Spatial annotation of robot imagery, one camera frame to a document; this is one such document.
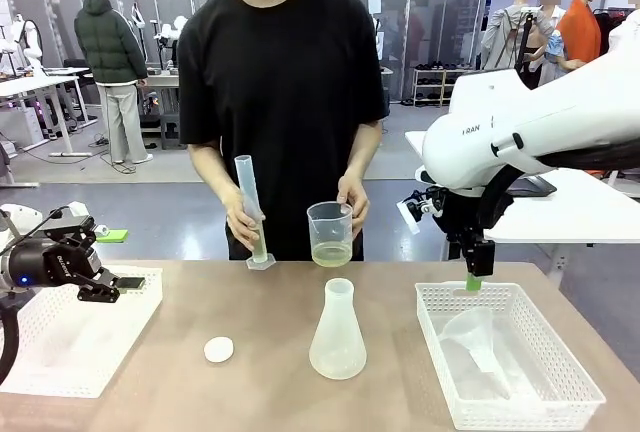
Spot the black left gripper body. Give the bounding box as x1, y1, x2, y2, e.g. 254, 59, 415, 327
9, 237, 101, 287

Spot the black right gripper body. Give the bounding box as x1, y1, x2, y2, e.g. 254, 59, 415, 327
433, 186, 496, 253

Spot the clear plastic funnel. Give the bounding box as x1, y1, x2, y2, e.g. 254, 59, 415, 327
437, 306, 512, 401

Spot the white round flask lid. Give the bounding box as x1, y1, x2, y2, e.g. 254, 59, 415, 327
203, 336, 235, 364

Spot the clear plastic measuring beaker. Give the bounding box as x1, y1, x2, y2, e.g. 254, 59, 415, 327
306, 201, 355, 269

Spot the white perforated plastic basket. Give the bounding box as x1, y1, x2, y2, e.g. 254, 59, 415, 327
414, 281, 607, 432
0, 265, 164, 399

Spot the translucent plastic conical flask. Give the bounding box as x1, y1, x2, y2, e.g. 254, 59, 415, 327
308, 277, 368, 381

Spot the clear plastic graduated cylinder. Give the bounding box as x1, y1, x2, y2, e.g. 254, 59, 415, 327
234, 154, 277, 271

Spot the dark green puffer jacket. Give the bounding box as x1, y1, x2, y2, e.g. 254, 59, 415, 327
73, 0, 149, 86

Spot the person's right forearm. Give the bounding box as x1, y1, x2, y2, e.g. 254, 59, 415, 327
188, 144, 242, 203

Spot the person's left forearm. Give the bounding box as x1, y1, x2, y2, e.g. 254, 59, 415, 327
344, 120, 384, 188

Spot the person's left hand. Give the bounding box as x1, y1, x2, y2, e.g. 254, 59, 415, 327
337, 175, 370, 242

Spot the person's right hand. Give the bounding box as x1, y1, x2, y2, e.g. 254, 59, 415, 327
218, 184, 266, 248

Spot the black keyboard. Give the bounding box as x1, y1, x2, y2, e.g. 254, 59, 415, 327
507, 174, 558, 198

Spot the bystander in beige trousers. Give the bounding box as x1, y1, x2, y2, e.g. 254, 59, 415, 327
73, 0, 155, 166

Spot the shoe rack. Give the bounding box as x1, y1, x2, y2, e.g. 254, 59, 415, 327
412, 59, 474, 107

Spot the white background desk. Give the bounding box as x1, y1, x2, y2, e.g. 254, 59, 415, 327
0, 74, 92, 159

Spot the mannequin in grey shirt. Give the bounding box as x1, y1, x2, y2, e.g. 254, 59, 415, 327
480, 0, 554, 76

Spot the black tripod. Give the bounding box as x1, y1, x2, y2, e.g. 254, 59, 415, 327
514, 6, 537, 76

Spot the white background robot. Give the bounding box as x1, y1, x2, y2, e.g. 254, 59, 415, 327
9, 14, 47, 78
153, 14, 187, 69

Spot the mannequin in floral dress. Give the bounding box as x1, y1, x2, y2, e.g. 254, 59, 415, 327
529, 0, 571, 88

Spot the mannequin in orange robe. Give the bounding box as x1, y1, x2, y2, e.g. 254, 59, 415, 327
555, 0, 607, 71

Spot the person in black t-shirt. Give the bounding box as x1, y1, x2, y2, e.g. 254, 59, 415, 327
177, 0, 389, 262

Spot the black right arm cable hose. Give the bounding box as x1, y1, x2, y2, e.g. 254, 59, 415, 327
474, 140, 640, 243

